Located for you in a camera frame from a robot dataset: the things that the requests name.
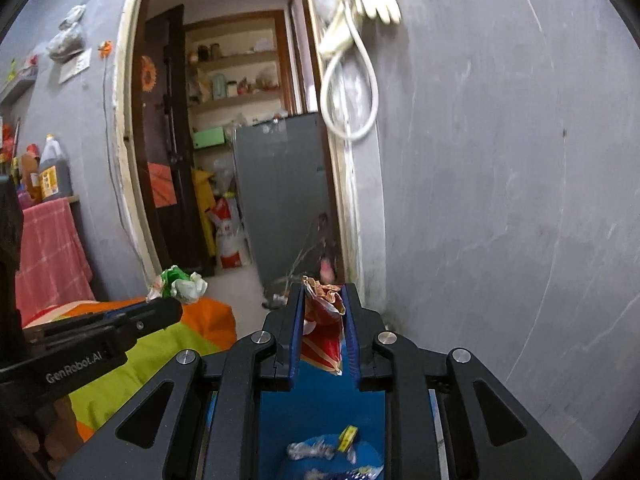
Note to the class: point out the white red sack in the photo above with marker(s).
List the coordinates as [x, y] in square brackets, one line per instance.
[230, 240]

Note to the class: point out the pink checked cloth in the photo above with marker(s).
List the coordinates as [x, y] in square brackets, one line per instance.
[50, 255]

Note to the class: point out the large cooking oil jug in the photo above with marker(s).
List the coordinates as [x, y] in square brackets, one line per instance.
[54, 175]

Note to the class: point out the green box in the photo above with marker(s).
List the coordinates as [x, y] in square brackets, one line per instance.
[209, 138]

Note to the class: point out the multicoloured patchwork blanket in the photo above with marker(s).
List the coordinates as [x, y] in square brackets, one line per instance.
[165, 355]

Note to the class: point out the white wall socket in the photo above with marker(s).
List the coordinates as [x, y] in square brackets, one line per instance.
[75, 66]

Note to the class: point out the blue plastic basin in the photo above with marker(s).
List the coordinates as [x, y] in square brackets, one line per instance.
[320, 410]

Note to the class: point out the red white striped wrapper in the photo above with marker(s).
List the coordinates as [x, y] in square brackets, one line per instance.
[325, 330]

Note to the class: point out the built-in shelf unit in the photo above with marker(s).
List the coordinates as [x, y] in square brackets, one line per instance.
[235, 65]

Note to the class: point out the dark wooden door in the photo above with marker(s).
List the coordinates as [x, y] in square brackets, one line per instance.
[167, 125]

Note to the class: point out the white printed wrapper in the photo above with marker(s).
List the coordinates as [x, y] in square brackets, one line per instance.
[310, 451]

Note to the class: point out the hanging clear plastic bag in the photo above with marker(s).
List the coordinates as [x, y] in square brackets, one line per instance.
[67, 40]

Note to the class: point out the orange sauce bottle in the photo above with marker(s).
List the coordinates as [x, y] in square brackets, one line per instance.
[30, 175]

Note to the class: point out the green white wrapper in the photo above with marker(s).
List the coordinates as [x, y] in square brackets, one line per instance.
[180, 282]

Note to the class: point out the yellow bag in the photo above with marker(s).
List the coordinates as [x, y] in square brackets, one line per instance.
[202, 200]

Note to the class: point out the grey refrigerator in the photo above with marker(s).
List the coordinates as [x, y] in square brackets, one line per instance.
[280, 195]

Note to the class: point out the teal jar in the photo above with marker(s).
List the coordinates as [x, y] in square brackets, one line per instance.
[218, 87]

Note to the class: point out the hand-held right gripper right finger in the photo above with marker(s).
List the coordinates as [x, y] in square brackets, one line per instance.
[351, 340]

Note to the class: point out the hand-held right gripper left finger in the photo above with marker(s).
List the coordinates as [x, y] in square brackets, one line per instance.
[297, 340]

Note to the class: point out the grey wall shelf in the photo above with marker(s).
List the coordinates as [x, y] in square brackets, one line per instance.
[17, 87]

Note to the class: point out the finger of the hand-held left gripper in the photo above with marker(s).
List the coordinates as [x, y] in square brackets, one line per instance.
[150, 315]
[116, 314]

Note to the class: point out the pink bottle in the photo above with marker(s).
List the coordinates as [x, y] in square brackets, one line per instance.
[327, 270]

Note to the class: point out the wooden door frame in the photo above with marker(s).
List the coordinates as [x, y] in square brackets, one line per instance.
[350, 185]

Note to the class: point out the person's left hand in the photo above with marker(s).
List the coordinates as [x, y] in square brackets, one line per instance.
[45, 435]

